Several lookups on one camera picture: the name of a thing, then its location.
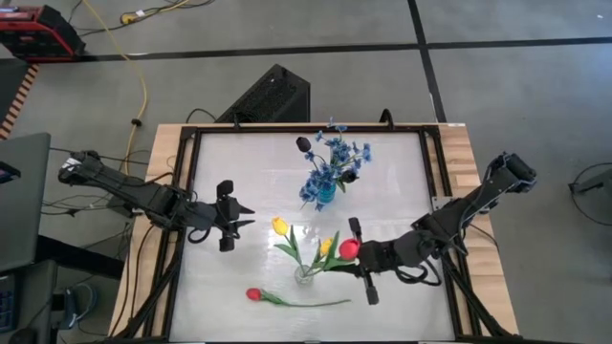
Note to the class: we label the blue artificial flower bunch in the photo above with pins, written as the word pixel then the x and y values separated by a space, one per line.
pixel 337 153

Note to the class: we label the black aluminium table frame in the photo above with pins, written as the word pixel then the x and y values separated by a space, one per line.
pixel 311 128

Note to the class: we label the grey stand leg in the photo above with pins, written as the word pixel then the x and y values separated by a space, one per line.
pixel 593 181

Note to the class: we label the black keyboard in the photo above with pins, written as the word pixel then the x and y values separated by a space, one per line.
pixel 7 303

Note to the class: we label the red artificial tulip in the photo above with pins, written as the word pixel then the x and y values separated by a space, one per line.
pixel 253 294
pixel 349 249

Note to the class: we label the yellow artificial tulip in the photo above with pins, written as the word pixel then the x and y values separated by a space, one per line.
pixel 279 226
pixel 326 246

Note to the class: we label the clear glass vase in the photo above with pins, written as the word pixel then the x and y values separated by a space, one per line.
pixel 303 277

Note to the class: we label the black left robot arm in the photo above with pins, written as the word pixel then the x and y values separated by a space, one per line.
pixel 143 193

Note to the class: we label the black and blue floor object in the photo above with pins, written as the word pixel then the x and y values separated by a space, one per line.
pixel 79 303

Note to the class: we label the grey laptop lid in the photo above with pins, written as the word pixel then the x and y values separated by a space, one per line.
pixel 21 205

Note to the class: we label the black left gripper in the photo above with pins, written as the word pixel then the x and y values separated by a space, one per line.
pixel 225 215

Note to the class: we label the black perforated computer case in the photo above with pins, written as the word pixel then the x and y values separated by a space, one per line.
pixel 272 98

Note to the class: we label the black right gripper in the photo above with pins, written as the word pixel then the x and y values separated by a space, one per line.
pixel 378 255

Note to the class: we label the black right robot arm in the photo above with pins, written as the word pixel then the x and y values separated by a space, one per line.
pixel 459 210

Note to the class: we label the orange black striped floor strip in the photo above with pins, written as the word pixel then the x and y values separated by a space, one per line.
pixel 19 98

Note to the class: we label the black artificial tulip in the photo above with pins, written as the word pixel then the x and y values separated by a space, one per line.
pixel 349 177
pixel 303 144

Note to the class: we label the red and black equipment case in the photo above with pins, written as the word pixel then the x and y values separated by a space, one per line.
pixel 33 33

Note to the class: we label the blue glass vase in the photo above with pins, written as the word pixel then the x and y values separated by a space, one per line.
pixel 327 193

